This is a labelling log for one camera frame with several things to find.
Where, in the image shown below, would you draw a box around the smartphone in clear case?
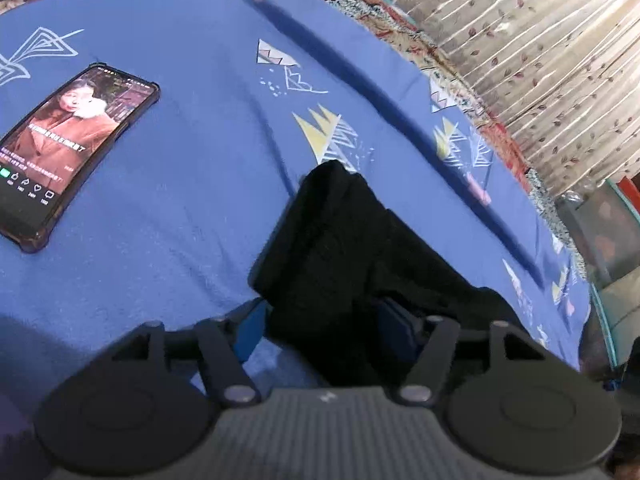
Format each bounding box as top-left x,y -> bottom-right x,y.
0,62 -> 161,254

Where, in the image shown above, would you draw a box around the blue printed bedsheet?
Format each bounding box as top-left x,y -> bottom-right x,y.
0,0 -> 593,480

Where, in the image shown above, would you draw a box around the beige leaf-print curtain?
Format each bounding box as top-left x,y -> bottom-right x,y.
357,0 -> 640,197

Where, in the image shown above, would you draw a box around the clear storage box teal lid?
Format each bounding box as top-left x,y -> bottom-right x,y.
555,177 -> 640,288

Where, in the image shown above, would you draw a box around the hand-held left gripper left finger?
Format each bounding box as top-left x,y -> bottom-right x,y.
111,297 -> 273,407

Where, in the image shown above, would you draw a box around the beige fabric storage bag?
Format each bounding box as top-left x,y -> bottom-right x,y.
589,280 -> 640,378

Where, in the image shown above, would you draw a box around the red bag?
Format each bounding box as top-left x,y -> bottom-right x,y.
617,175 -> 640,207

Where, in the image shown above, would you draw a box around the black pants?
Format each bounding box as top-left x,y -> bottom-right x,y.
248,159 -> 526,389

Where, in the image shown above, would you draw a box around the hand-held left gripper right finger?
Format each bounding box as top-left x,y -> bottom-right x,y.
377,296 -> 548,406

